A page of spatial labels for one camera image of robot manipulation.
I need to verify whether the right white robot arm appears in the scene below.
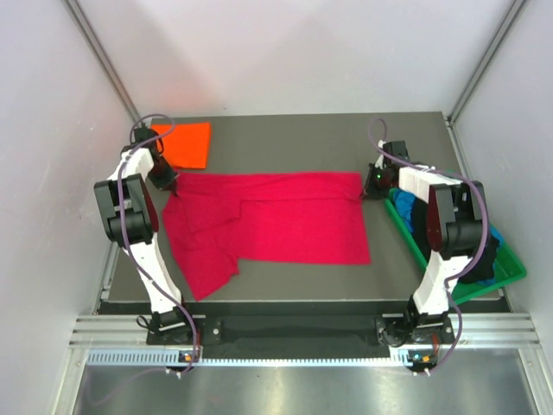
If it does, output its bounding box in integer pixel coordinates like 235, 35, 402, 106
361, 140, 489, 348

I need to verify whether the purple cable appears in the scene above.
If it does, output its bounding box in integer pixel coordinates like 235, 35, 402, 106
366, 118, 492, 377
116, 113, 204, 381

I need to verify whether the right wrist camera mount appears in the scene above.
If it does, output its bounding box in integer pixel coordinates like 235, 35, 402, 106
375, 140, 386, 170

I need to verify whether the slotted grey cable duct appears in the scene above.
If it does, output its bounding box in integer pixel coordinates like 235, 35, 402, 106
86, 348, 437, 368

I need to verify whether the red t shirt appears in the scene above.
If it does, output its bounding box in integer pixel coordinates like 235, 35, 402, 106
162, 172, 371, 301

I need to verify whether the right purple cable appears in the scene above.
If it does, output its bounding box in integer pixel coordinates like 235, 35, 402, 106
366, 118, 492, 377

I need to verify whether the folded orange t shirt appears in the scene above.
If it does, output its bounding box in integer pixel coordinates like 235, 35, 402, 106
157, 122, 212, 169

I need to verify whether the black t shirt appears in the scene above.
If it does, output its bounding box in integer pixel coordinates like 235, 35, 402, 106
411, 199, 504, 284

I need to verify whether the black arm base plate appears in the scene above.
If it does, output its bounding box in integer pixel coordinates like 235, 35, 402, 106
97, 300, 454, 358

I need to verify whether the green plastic tray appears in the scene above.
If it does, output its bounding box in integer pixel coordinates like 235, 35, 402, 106
385, 188, 527, 304

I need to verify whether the right aluminium frame post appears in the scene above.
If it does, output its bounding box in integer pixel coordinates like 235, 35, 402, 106
447, 0, 531, 126

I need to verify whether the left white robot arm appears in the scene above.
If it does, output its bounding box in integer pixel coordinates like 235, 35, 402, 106
93, 124, 198, 346

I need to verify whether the blue t shirt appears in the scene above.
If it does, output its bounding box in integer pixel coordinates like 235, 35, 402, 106
391, 188, 416, 231

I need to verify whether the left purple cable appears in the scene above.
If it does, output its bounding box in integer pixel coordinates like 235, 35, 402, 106
116, 113, 204, 381

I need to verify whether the aluminium frame post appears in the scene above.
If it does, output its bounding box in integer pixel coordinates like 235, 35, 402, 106
61, 0, 141, 122
447, 0, 531, 126

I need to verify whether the left aluminium frame post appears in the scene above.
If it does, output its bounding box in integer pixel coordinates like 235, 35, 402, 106
61, 0, 141, 122

